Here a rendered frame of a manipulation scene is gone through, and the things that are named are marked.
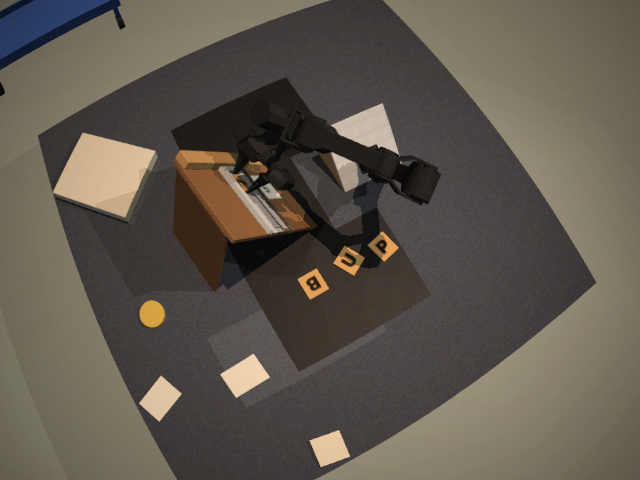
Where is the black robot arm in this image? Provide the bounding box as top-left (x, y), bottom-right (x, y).
top-left (241, 100), bottom-right (441, 205)

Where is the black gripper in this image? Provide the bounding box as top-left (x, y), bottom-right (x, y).
top-left (232, 126), bottom-right (295, 193)

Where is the grey paper ticket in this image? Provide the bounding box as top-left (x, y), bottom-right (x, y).
top-left (250, 175), bottom-right (282, 199)

